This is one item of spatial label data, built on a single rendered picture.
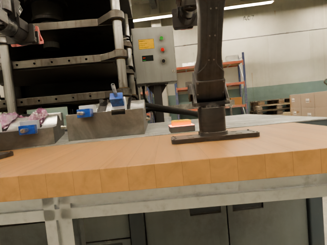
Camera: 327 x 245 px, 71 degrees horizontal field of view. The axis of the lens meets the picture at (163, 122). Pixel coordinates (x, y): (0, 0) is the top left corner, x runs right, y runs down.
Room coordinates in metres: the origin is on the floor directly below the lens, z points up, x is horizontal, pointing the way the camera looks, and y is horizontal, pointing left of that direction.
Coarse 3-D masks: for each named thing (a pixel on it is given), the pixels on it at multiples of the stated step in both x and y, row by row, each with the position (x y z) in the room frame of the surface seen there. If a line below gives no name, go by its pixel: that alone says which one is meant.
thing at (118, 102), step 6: (114, 84) 0.73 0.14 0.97; (114, 90) 0.74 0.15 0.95; (114, 96) 0.77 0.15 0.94; (120, 96) 0.77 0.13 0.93; (114, 102) 0.78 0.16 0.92; (120, 102) 0.78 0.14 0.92; (126, 102) 0.83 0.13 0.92; (114, 108) 0.79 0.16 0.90; (120, 108) 0.79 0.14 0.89; (126, 108) 0.81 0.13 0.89; (114, 114) 0.81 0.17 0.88
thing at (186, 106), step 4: (232, 100) 4.30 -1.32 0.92; (184, 104) 4.34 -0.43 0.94; (188, 104) 4.33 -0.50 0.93; (228, 104) 4.30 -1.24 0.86; (232, 104) 4.30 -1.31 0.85; (184, 108) 4.34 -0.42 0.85; (188, 108) 4.33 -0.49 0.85; (192, 108) 4.33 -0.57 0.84; (224, 108) 4.92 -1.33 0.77; (148, 112) 4.37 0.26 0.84
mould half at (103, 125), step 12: (96, 108) 1.04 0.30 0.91; (108, 108) 1.04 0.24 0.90; (132, 108) 1.02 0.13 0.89; (144, 108) 1.01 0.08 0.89; (72, 120) 0.78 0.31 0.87; (84, 120) 0.78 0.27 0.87; (96, 120) 0.78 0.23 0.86; (108, 120) 0.78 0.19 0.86; (120, 120) 0.79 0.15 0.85; (132, 120) 0.79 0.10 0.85; (144, 120) 0.85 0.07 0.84; (72, 132) 0.78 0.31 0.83; (84, 132) 0.78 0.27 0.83; (96, 132) 0.78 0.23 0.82; (108, 132) 0.78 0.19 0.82; (120, 132) 0.79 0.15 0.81; (132, 132) 0.79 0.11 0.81; (144, 132) 0.79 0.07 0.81
